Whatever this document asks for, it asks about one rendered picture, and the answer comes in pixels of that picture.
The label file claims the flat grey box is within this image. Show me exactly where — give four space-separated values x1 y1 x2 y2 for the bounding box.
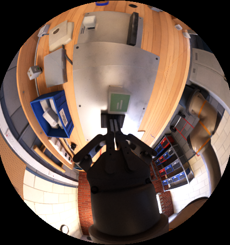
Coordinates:
43 48 68 88

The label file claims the red hand truck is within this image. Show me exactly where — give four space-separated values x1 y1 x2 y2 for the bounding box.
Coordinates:
169 112 202 157

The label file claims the white blank cap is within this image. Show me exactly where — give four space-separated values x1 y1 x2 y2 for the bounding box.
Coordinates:
82 14 98 30

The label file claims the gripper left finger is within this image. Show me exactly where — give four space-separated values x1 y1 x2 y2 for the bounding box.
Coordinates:
73 119 116 173

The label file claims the light wooden beam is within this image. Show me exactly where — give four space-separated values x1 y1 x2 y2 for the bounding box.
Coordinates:
33 144 66 173

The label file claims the brown pegboard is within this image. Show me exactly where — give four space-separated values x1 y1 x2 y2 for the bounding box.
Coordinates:
0 123 27 201

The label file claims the black rail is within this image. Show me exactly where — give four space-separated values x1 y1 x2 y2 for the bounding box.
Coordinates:
126 11 141 47

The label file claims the window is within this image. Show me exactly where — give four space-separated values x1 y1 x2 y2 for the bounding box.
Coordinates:
155 193 163 214

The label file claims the blue parts tray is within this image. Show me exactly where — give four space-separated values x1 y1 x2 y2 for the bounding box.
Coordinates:
30 90 75 139

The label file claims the grey shelf unit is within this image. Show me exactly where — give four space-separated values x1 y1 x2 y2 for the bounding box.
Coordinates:
153 133 195 192

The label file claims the white power strip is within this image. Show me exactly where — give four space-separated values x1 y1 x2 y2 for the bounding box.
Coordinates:
47 136 74 165

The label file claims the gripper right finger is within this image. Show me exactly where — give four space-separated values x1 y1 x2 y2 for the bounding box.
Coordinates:
115 119 158 171

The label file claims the small grey plug box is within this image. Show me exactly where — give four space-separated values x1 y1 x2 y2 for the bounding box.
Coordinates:
37 24 51 38

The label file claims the green legend cap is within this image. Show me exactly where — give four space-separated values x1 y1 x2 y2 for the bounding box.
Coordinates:
107 85 131 115

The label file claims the grey base plate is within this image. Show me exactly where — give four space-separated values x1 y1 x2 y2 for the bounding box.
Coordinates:
77 10 145 49

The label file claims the grey steel cabinet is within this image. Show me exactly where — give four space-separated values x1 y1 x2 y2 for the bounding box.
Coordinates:
188 47 230 120

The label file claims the beige book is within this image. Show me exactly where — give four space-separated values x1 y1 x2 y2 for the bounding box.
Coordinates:
48 20 75 52

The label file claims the grey enclosure box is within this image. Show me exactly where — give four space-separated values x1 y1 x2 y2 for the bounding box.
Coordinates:
72 41 161 143

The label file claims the grey rounded block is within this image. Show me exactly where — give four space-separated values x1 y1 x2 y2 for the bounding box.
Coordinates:
39 98 51 112
42 107 60 128
49 97 58 110

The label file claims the small white terminal box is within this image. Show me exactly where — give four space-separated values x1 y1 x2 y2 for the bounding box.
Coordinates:
27 65 43 81

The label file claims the thin grey cable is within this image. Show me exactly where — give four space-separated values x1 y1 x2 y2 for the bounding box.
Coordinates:
34 34 49 97

